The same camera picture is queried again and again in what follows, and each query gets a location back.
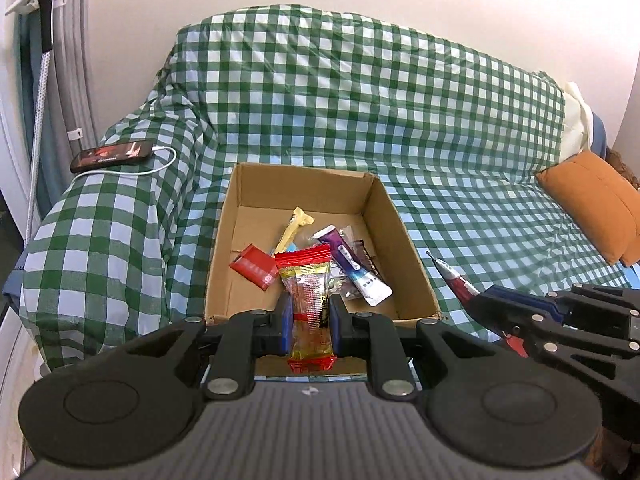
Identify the clear pink candy bag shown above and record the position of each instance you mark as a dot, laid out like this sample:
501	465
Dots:
341	285

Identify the teal curtain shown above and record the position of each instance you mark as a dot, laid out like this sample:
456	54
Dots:
30	85

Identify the cream pillow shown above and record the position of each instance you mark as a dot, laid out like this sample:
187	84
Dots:
577	120

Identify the brown cardboard box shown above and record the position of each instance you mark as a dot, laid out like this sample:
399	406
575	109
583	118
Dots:
250	190

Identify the red white pointed packet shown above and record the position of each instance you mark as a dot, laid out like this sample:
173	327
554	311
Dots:
457	280

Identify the blue pillow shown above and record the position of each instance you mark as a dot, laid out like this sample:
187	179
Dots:
599	132

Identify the dark brown snack packet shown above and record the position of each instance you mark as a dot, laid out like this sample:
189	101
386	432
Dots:
364	256

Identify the red snack packet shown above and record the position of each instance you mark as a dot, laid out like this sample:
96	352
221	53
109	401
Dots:
252	265

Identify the small white clip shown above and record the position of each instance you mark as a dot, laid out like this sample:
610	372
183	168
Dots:
75	134

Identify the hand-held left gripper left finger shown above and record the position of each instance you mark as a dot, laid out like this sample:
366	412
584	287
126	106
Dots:
286	325

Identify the black smartphone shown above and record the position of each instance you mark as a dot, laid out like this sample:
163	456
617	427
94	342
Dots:
112	155

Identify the yellow snack bar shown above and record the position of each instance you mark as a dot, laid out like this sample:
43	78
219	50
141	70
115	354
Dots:
295	227

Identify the orange cushion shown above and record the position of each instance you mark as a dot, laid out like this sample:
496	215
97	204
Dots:
590	200

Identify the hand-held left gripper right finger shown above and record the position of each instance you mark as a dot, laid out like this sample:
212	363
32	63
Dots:
335	325

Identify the red-topped jelly stick packet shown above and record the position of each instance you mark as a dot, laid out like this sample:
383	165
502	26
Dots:
305	280

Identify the grey curtain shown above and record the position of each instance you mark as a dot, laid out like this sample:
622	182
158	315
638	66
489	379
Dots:
75	70

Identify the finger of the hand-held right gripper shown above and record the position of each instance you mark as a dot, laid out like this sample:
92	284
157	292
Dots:
540	335
530	302

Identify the purple snack packet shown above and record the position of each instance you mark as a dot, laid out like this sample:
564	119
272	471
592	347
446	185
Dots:
350	260

